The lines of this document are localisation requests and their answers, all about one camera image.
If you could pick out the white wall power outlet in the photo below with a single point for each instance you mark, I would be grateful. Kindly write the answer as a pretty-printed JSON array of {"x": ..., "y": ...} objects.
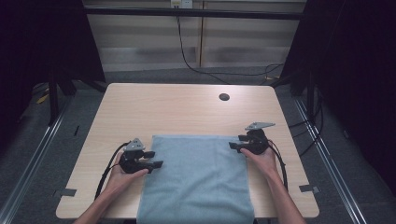
[{"x": 181, "y": 3}]

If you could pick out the black curtain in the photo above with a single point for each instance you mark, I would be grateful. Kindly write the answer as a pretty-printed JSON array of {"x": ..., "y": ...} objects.
[
  {"x": 355, "y": 77},
  {"x": 40, "y": 40}
]

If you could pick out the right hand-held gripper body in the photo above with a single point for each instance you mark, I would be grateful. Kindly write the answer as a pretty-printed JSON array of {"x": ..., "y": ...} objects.
[{"x": 257, "y": 141}]

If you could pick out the aluminium floor rail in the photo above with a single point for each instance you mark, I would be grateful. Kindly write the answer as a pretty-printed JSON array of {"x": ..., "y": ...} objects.
[
  {"x": 334, "y": 174},
  {"x": 29, "y": 174}
]

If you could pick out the blue-grey towel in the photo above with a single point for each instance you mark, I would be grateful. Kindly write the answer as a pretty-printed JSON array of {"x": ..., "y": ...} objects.
[{"x": 196, "y": 177}]

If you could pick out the black metal stand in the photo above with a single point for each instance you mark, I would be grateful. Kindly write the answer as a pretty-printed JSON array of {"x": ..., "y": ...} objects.
[{"x": 53, "y": 102}]

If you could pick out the person's right hand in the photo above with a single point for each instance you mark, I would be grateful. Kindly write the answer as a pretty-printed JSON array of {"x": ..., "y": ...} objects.
[{"x": 264, "y": 163}]

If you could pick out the grey tape strip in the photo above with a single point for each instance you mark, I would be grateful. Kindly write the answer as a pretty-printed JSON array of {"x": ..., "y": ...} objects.
[
  {"x": 309, "y": 188},
  {"x": 67, "y": 192}
]

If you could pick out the black horizontal frame bar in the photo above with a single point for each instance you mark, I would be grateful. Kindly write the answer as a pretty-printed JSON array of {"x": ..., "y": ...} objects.
[{"x": 193, "y": 13}]

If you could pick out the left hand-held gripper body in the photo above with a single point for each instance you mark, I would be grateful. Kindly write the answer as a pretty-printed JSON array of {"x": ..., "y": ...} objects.
[{"x": 132, "y": 161}]

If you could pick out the black round table grommet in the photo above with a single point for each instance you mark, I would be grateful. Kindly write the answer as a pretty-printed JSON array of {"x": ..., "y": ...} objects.
[{"x": 224, "y": 96}]

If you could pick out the yellow floor tape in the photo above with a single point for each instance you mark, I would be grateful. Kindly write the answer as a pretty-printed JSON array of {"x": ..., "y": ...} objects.
[{"x": 42, "y": 98}]

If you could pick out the person's left hand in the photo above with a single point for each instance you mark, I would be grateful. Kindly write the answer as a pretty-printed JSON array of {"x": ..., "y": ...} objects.
[{"x": 120, "y": 180}]

